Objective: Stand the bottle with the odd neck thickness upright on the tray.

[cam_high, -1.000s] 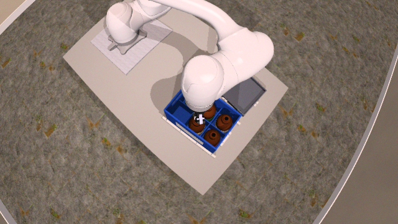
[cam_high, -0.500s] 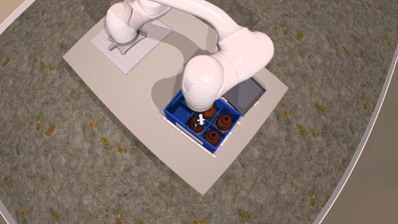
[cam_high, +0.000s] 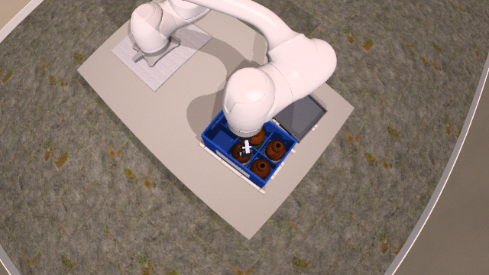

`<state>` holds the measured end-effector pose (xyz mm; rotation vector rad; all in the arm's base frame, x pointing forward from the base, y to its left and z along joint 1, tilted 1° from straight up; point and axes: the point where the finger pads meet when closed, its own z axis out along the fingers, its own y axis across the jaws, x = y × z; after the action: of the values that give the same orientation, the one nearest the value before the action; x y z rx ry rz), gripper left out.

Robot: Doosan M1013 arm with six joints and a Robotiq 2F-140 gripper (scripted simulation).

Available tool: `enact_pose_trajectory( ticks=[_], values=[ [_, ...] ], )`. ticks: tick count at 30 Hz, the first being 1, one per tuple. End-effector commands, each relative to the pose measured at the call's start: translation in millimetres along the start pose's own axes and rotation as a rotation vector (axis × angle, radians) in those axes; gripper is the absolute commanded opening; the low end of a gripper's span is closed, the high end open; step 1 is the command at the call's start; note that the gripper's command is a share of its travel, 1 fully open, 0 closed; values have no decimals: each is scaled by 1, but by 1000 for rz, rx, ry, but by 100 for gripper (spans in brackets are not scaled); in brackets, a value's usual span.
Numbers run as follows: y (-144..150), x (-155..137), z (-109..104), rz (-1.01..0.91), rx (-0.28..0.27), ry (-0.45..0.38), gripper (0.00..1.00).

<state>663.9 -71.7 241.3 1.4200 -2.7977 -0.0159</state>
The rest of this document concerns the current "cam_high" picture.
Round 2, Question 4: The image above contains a blue plastic crate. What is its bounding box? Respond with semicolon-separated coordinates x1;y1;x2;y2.
204;111;297;189

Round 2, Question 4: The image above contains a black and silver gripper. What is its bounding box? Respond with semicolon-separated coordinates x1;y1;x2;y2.
235;134;253;157

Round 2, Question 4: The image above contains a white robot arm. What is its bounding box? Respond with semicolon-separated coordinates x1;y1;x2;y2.
131;0;337;138

